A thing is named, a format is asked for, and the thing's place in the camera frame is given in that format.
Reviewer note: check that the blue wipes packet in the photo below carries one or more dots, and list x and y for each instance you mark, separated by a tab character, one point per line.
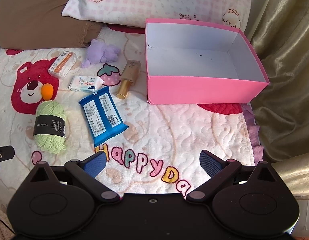
102	117

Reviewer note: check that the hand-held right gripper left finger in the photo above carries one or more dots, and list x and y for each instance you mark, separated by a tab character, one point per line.
95	166

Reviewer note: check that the pink cardboard box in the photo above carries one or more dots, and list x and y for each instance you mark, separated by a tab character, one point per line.
194	90

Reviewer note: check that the pink checked pillow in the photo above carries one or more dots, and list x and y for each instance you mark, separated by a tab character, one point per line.
157	2

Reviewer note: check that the brown pillow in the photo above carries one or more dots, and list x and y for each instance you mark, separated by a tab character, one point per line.
39	17

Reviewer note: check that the purple plush toy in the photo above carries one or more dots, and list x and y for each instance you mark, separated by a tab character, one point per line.
102	52

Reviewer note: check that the foundation bottle with gold cap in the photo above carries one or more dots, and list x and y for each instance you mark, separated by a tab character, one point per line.
129	73

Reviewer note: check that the orange makeup sponge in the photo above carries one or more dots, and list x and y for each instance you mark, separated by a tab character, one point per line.
47	91

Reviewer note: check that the clear box with orange label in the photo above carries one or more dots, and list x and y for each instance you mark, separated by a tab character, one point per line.
62	65

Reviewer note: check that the white wet wipes packet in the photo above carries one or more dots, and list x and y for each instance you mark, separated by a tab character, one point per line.
85	83

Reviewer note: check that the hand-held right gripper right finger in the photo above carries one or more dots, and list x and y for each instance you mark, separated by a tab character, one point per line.
211	165

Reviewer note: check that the green yarn ball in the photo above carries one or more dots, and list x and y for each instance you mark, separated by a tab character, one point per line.
48	110

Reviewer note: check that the gold curtain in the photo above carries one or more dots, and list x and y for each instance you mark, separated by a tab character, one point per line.
282	67

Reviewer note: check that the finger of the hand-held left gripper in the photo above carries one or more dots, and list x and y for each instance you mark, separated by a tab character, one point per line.
4	153

